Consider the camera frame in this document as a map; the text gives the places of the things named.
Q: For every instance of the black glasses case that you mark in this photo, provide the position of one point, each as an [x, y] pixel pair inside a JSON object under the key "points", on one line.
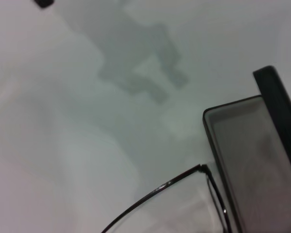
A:
{"points": [[276, 102]]}

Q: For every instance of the black thin-framed glasses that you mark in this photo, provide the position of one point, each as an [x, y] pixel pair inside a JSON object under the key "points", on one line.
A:
{"points": [[163, 185]]}

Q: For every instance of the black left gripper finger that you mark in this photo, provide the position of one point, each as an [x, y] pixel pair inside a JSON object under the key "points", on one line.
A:
{"points": [[44, 3]]}

